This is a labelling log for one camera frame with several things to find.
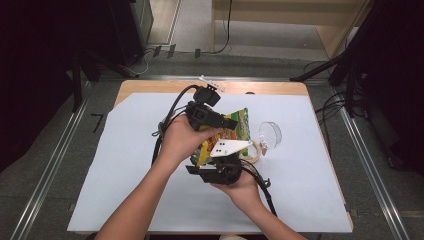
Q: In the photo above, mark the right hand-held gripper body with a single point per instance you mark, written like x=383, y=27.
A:
x=225, y=171

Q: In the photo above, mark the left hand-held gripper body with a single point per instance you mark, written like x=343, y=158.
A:
x=201, y=115

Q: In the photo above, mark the yellow green spout pouch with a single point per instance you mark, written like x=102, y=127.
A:
x=240, y=128

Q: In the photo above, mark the clear glass cup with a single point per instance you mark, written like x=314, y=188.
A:
x=270, y=133

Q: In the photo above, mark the person's right hand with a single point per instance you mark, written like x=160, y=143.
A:
x=243, y=195

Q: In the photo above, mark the person's left hand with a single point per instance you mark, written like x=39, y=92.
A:
x=181, y=143

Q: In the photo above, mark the pale rounded object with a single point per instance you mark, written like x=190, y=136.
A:
x=233, y=237

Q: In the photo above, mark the white paper sheet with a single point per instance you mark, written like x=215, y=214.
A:
x=300, y=186

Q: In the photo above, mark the dark cabinet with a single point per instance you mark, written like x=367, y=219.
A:
x=140, y=26

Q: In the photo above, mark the light wooden furniture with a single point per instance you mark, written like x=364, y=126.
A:
x=266, y=18

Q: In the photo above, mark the black metal stand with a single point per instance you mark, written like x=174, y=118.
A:
x=350, y=90
x=77, y=86

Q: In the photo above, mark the dark curtain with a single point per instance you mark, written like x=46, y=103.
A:
x=400, y=83
x=30, y=83

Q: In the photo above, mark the metal floor rail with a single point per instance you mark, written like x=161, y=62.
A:
x=365, y=156
x=150, y=77
x=50, y=173

